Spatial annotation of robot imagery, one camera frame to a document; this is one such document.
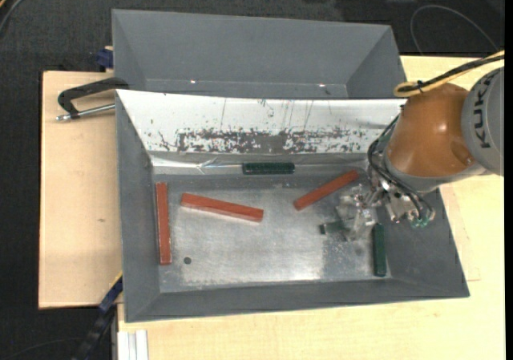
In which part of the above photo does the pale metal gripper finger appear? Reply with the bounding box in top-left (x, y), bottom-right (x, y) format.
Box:
top-left (335, 188), bottom-right (368, 224)
top-left (345, 208), bottom-right (378, 245)

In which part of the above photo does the red-brown flat block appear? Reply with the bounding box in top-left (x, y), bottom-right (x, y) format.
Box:
top-left (293, 169), bottom-right (361, 212)
top-left (180, 192), bottom-right (265, 224)
top-left (155, 181), bottom-right (173, 265)

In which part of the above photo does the dark green flat block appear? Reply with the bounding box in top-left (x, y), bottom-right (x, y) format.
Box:
top-left (372, 222), bottom-right (388, 277)
top-left (241, 161), bottom-right (296, 176)
top-left (319, 220), bottom-right (346, 236)

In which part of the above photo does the grey metal bin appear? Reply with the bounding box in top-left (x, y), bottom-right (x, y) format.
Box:
top-left (111, 8), bottom-right (471, 323)

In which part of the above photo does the pale flat board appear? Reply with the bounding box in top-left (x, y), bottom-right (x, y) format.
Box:
top-left (38, 71), bottom-right (123, 309)

